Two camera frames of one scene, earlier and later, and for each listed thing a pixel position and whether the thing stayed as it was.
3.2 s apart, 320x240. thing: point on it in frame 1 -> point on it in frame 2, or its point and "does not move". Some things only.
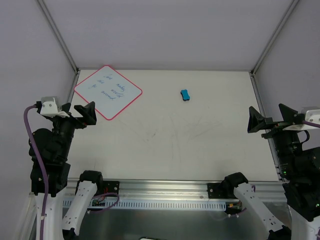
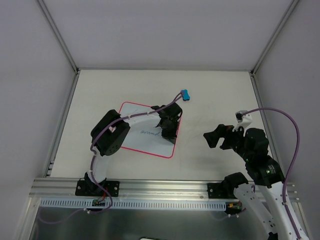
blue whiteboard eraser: x=184 y=93 does not move
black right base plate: x=213 y=192 does not move
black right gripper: x=275 y=126 -> x=225 y=138
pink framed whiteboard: x=110 y=92 -> x=143 y=135
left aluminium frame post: x=61 y=42 does not move
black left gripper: x=74 y=120 -> x=169 y=128
